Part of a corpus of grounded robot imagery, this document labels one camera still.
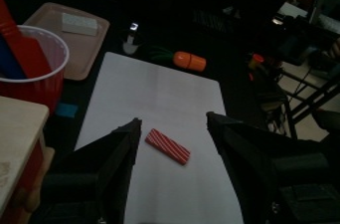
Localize red plastic spatula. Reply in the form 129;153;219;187
0;0;53;80

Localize red white striped toy salmon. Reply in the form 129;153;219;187
144;127;192;166

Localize black metal chair frame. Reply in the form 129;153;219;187
247;65;340;140

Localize orange toy carrot green top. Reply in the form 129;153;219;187
148;45;208;73

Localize red plastic cup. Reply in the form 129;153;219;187
0;24;71;116

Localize pink brown flat tray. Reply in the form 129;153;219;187
23;1;112;82

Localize small orange capped object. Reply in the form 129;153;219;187
247;53;265;72

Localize wooden box with red front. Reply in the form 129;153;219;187
0;96;57;224

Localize small metal pot with handle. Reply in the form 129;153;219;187
123;22;144;57

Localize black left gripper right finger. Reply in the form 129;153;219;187
205;112;340;224

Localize white cutting board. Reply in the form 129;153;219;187
73;51;245;224

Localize white rectangular block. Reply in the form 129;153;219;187
60;12;100;37

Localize blue tape piece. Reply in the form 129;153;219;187
56;102;80;118

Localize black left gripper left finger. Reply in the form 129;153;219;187
39;117;144;224

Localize blue plastic utensil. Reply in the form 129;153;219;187
0;33;28;81

